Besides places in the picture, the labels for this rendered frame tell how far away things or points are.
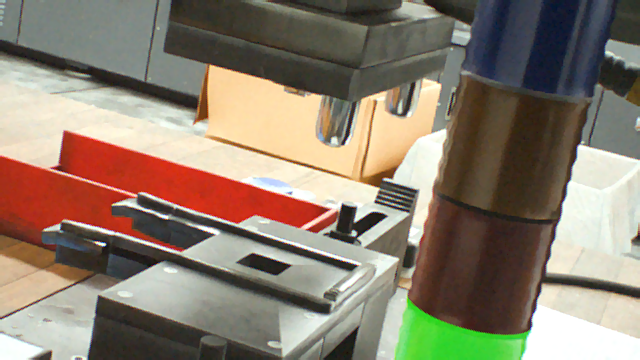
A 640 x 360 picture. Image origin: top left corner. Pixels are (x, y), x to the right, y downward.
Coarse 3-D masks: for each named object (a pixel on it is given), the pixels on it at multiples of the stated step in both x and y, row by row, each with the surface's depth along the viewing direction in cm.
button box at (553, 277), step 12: (324, 204) 102; (336, 204) 103; (420, 228) 101; (408, 252) 96; (408, 264) 96; (408, 276) 96; (552, 276) 103; (564, 276) 104; (576, 276) 104; (588, 276) 104; (612, 288) 104; (624, 288) 104; (636, 288) 104
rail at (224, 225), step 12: (180, 216) 71; (192, 216) 71; (204, 216) 71; (228, 228) 70; (240, 228) 70; (180, 240) 72; (192, 240) 71; (264, 240) 70; (276, 240) 69; (288, 240) 70; (300, 252) 69; (312, 252) 69; (324, 252) 69; (336, 264) 68; (348, 264) 68
